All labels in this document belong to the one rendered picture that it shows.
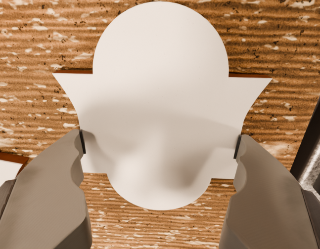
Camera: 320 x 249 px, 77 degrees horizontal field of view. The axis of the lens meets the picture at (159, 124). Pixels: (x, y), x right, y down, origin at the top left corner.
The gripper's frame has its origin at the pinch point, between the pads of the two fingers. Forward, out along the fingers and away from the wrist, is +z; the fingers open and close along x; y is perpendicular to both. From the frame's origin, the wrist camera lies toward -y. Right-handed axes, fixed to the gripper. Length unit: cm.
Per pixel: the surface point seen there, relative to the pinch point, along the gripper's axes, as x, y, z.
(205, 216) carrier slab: 4.0, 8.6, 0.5
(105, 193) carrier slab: -4.4, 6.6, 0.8
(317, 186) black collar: 13.5, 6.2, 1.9
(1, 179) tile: -11.8, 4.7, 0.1
